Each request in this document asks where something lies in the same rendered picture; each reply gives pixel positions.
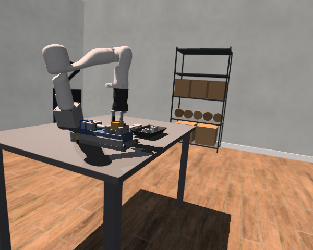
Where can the yellow block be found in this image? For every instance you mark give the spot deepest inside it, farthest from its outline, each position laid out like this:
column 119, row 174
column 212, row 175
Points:
column 115, row 124

